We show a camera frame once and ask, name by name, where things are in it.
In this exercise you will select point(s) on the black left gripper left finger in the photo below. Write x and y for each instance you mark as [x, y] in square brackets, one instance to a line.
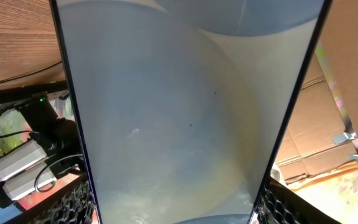
[73, 204]

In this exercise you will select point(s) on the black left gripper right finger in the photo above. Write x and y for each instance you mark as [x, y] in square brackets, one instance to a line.
[279, 205]

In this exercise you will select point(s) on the blue Galaxy smartphone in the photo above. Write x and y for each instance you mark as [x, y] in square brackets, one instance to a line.
[181, 105]

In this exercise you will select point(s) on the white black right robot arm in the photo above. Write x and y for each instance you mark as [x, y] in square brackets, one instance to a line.
[52, 141]

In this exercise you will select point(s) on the brown cardboard box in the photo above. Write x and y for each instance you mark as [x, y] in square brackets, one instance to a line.
[323, 130]

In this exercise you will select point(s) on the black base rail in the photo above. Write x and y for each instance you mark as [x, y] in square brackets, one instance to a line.
[21, 93]

